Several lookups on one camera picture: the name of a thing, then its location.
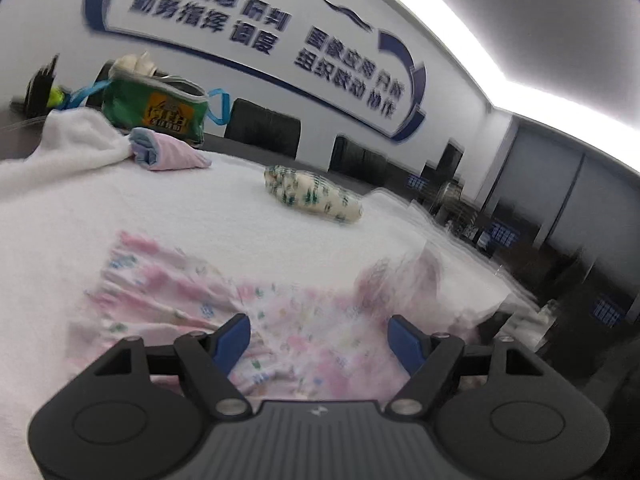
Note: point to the black walkie talkie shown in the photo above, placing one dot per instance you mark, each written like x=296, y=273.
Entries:
x=42, y=82

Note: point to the pink folded garment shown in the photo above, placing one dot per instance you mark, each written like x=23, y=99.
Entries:
x=175, y=152

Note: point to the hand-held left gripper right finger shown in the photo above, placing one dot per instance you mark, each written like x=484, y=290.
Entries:
x=405, y=343

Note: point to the white fleece blanket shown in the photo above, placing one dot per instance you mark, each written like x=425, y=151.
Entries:
x=200, y=210

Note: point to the yellow-green item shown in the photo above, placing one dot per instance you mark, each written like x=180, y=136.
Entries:
x=57, y=96

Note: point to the black office chair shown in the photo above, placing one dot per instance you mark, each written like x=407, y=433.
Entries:
x=262, y=127
x=445, y=162
x=357, y=157

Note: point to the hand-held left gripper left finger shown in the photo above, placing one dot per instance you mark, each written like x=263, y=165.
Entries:
x=232, y=338

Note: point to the pink floral garment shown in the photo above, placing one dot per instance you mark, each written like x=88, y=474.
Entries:
x=300, y=320

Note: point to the cream cloth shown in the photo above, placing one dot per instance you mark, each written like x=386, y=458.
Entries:
x=132, y=65

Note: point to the blue wall lettering sign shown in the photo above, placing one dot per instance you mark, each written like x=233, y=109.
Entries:
x=200, y=15

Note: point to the blue desk name plate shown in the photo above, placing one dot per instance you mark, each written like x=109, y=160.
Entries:
x=506, y=234
x=416, y=182
x=607, y=312

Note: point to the cream green-flower garment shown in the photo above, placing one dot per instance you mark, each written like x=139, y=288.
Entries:
x=315, y=195

